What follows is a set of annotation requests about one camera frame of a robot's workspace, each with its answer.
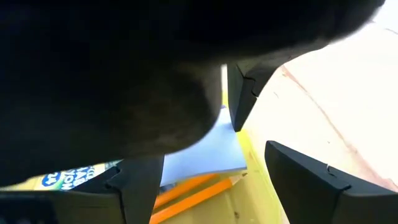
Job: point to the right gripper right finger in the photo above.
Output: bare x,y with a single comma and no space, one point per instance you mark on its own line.
311,193

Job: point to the orange pencil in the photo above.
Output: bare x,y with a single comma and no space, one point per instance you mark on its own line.
183,189
192,200

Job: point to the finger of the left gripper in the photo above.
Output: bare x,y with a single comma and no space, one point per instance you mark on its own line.
109,118
241,93

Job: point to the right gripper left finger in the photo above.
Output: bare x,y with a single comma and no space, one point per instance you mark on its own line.
133,193

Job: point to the yellow green crayon box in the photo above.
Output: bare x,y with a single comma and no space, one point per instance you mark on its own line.
71,179

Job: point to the yellow translucent pencil box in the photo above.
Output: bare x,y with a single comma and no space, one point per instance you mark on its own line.
248,199

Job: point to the blue sticky note pad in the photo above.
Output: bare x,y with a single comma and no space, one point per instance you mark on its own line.
211,152

